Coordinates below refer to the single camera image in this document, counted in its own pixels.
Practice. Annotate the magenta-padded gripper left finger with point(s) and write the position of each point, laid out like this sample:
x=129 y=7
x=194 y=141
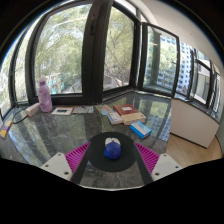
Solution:
x=76 y=158

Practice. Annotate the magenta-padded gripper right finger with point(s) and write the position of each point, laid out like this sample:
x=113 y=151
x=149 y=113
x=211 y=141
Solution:
x=148 y=159

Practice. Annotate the blue and white computer mouse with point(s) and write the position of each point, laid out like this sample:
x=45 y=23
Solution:
x=112 y=150

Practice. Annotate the cream book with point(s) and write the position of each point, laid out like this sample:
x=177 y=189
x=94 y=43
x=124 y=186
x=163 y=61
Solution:
x=134 y=118

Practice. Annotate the printed paper sheet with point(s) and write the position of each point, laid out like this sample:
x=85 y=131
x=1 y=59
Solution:
x=83 y=109

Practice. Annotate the white-framed photo card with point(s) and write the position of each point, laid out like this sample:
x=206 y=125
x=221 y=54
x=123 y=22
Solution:
x=62 y=110

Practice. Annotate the white and blue box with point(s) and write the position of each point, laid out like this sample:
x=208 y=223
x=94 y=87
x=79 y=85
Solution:
x=114 y=118

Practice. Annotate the red book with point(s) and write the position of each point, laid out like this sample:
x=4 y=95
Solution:
x=125 y=109

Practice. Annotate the teal and orange booklet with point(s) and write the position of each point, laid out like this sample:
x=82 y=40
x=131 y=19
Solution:
x=103 y=109

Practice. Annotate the purple detergent bottle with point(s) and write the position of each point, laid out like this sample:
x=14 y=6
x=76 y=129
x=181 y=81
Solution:
x=44 y=96

